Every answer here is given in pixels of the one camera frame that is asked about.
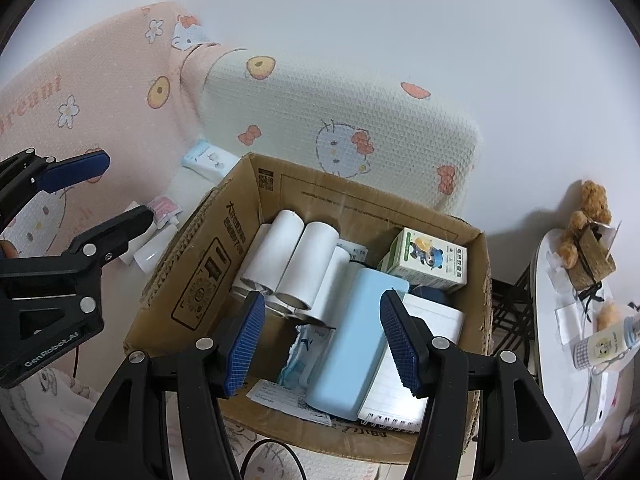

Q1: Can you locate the blue patterned wipes packet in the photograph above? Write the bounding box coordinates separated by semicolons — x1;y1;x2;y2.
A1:
277;322;336;391

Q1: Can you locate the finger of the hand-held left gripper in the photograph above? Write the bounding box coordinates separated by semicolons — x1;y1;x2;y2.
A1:
0;148;111;228
0;207;155;356

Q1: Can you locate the small wooden basket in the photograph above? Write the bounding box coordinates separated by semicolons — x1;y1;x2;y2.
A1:
570;225;618;291

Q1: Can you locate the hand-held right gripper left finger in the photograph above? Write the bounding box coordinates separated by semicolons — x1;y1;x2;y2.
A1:
60;290;266;480

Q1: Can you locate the light blue case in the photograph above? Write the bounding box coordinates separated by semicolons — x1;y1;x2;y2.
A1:
305;267;411;422

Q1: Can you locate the black metal rack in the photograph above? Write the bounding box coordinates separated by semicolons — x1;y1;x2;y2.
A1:
487;260;538;376

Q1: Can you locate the brown cardboard box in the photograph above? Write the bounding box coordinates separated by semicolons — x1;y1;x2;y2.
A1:
122;152;493;463

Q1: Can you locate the brown teddy bear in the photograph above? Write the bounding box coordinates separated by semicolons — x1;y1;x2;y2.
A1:
557;180;613;268

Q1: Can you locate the blue tissue packet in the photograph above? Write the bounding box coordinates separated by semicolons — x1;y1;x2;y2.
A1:
181;140;241;181

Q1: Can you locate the green white cartoon carton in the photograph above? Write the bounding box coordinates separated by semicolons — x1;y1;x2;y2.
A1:
377;227;468;295

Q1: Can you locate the white round table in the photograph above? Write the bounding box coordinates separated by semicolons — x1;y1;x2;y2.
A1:
530;227;640;456

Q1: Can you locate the white printed bottle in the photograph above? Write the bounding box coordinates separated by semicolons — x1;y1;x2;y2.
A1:
572;317;640;368

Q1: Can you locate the white blue-print packet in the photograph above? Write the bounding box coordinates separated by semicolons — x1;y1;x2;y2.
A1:
340;240;368;266

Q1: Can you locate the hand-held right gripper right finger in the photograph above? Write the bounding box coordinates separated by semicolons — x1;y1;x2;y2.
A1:
379;290;586;480

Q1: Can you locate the white printed paper slip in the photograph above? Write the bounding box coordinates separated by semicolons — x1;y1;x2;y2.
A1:
245;379;333;428

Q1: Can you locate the white paper sheet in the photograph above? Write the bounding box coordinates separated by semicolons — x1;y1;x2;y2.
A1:
556;305;591;346

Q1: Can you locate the white spiral notebook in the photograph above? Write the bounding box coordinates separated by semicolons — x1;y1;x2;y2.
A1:
357;292;467;433

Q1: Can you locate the small tan plush toy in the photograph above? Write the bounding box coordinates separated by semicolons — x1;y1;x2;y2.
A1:
597;301;626;333

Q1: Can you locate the small pink label packet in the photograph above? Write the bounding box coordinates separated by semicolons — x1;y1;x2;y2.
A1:
150;196;181;228

